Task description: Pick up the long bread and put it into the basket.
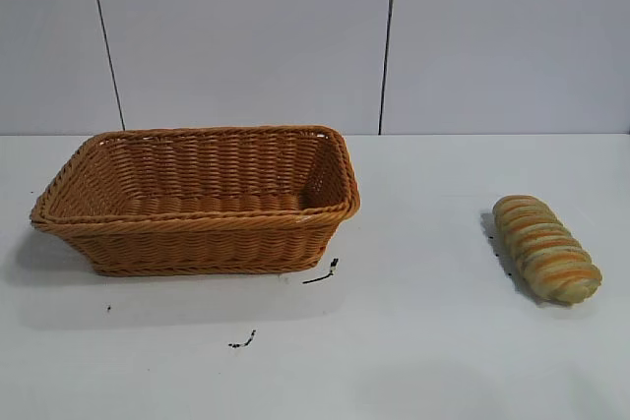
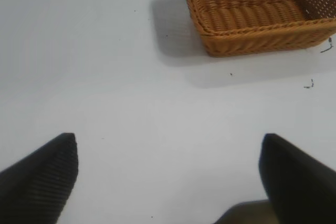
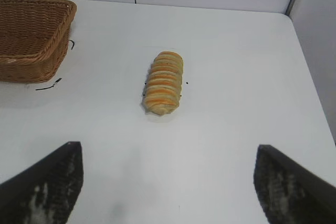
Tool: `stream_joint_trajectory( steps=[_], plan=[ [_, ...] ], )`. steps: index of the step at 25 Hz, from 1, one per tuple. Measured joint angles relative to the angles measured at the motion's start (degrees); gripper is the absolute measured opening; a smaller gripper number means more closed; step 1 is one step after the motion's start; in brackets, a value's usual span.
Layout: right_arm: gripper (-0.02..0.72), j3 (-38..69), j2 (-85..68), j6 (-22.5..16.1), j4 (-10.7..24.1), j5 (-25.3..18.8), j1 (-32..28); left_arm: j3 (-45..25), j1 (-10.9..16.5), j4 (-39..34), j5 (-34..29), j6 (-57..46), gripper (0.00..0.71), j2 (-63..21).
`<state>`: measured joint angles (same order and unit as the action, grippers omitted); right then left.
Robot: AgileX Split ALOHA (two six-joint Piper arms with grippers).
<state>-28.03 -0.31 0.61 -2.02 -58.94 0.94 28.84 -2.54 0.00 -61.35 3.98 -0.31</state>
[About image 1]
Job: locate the long striped twisted bread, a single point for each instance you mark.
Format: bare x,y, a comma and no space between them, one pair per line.
541,248

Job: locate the brown woven wicker basket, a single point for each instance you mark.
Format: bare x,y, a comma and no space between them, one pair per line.
197,243

